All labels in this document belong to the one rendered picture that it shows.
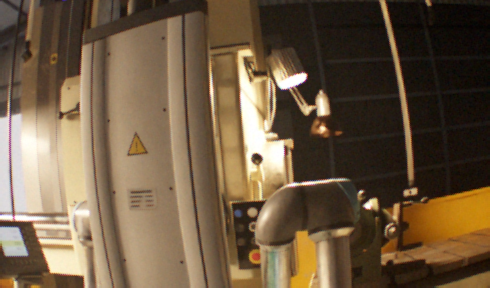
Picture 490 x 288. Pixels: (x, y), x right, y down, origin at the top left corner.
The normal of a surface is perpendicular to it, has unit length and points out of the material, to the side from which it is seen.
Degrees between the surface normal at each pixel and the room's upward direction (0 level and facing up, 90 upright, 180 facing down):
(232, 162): 90
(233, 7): 90
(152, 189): 90
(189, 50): 90
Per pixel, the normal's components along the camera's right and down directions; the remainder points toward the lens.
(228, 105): -0.11, -0.11
